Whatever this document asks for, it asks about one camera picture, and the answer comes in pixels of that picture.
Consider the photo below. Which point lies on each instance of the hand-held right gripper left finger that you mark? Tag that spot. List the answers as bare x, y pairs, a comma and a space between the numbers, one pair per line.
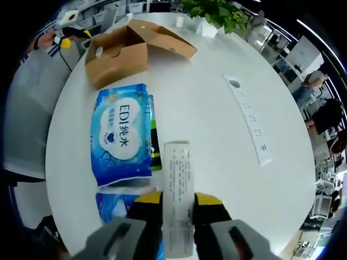
149, 216

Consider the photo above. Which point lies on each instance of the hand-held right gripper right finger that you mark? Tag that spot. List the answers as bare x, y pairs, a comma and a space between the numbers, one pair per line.
208, 216

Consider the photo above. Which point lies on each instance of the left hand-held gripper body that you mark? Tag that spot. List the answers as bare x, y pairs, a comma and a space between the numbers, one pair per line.
67, 19

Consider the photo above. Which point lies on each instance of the white printed carton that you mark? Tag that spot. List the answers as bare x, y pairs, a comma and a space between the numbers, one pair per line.
179, 189

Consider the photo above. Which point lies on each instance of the brown cardboard shoe box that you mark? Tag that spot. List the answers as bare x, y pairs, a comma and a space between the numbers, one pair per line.
116, 65

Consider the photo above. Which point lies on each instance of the blue wet wipes pack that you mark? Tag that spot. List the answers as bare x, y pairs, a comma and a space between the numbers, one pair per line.
119, 135

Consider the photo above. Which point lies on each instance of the person's left hand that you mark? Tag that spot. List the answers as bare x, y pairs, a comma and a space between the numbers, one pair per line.
47, 40

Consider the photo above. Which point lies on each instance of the black wristband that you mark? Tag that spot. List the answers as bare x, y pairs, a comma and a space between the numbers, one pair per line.
36, 44

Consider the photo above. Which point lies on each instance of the grey chair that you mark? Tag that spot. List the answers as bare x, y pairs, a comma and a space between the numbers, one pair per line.
109, 19
29, 108

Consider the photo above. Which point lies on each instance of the white paper cup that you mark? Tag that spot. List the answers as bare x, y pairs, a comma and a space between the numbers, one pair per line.
179, 21

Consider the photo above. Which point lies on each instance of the white table socket strip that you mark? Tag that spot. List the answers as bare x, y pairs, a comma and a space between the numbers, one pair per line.
249, 116

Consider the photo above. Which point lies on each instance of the green potted plant white pot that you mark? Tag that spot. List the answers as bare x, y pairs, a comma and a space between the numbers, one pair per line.
217, 10

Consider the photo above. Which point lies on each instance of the white square pillar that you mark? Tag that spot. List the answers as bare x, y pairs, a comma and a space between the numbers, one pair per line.
306, 54

